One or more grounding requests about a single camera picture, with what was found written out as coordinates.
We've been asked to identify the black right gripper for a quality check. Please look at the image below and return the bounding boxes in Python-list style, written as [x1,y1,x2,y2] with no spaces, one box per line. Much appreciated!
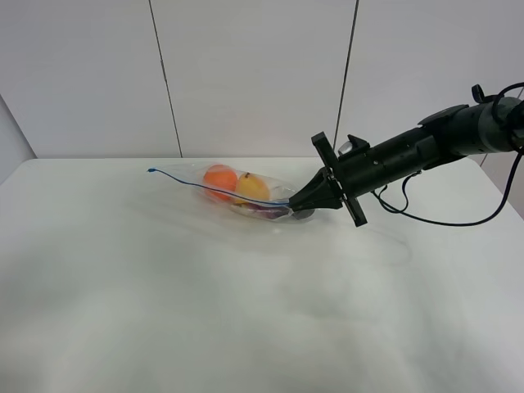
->
[289,133,391,226]

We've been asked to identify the clear zip bag blue seal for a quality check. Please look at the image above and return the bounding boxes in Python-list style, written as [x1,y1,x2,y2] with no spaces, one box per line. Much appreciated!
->
[147,161,315,222]

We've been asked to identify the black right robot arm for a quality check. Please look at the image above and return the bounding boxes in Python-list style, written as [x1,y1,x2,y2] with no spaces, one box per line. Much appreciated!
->
[289,97,523,226]

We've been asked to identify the dark purple item in bag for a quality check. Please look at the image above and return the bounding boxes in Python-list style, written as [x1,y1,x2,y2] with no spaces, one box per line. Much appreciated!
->
[242,203,315,222]

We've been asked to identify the yellow pear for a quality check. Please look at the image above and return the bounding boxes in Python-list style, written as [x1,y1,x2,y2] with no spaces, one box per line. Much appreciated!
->
[234,173,270,204]

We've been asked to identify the orange fruit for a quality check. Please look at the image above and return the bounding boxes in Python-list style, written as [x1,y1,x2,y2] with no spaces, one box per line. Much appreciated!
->
[203,165,238,203]

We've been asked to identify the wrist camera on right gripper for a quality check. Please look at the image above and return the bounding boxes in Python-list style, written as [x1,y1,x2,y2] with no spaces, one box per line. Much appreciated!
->
[338,134,370,157]

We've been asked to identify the black cable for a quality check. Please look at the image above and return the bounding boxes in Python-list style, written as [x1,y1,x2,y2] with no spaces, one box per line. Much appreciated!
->
[373,81,524,227]

